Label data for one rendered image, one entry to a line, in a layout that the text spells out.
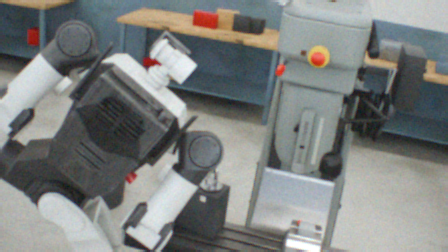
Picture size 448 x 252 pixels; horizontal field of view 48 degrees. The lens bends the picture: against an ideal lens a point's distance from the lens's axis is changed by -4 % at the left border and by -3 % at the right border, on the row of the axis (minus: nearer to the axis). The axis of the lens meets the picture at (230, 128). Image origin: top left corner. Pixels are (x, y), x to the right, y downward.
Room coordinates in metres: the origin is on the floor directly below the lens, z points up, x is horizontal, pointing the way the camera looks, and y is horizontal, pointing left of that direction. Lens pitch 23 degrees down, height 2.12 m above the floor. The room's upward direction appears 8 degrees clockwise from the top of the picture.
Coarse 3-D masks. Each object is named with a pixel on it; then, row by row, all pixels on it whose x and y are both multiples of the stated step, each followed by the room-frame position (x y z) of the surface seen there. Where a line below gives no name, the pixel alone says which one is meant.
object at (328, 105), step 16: (288, 96) 1.58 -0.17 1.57; (304, 96) 1.56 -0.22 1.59; (320, 96) 1.55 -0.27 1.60; (336, 96) 1.55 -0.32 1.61; (288, 112) 1.57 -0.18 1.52; (320, 112) 1.54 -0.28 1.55; (336, 112) 1.56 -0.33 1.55; (288, 128) 1.56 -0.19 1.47; (320, 128) 1.54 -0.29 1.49; (288, 144) 1.56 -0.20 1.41; (320, 144) 1.54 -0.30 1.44; (288, 160) 1.56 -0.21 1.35
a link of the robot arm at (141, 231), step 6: (126, 228) 1.14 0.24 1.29; (132, 228) 1.13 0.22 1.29; (138, 228) 1.13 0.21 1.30; (144, 228) 1.14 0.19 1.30; (132, 234) 1.14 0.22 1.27; (138, 234) 1.13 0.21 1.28; (144, 234) 1.13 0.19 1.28; (150, 234) 1.13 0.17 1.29; (156, 234) 1.13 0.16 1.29; (138, 240) 1.14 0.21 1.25; (144, 240) 1.13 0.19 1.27; (150, 240) 1.13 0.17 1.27; (156, 240) 1.13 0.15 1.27; (150, 246) 1.13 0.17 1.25
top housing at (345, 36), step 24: (312, 0) 1.58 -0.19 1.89; (336, 0) 1.66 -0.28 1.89; (360, 0) 1.75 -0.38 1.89; (288, 24) 1.45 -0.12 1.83; (312, 24) 1.43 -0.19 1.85; (336, 24) 1.42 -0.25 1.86; (360, 24) 1.41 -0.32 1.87; (288, 48) 1.44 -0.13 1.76; (336, 48) 1.42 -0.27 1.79; (360, 48) 1.42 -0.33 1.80
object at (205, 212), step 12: (204, 180) 1.76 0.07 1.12; (204, 192) 1.69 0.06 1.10; (216, 192) 1.70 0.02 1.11; (228, 192) 1.76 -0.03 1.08; (192, 204) 1.70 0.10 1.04; (204, 204) 1.68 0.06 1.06; (216, 204) 1.66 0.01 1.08; (180, 216) 1.71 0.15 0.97; (192, 216) 1.70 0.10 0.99; (204, 216) 1.68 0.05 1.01; (216, 216) 1.67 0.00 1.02; (192, 228) 1.69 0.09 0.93; (204, 228) 1.67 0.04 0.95; (216, 228) 1.69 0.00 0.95
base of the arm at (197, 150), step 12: (192, 132) 1.17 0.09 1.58; (204, 132) 1.19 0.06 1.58; (180, 144) 1.17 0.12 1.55; (192, 144) 1.16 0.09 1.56; (204, 144) 1.16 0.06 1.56; (216, 144) 1.16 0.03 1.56; (180, 156) 1.16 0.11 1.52; (192, 156) 1.15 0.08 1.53; (204, 156) 1.15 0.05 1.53; (216, 156) 1.15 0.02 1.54; (192, 168) 1.14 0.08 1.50; (204, 168) 1.14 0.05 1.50
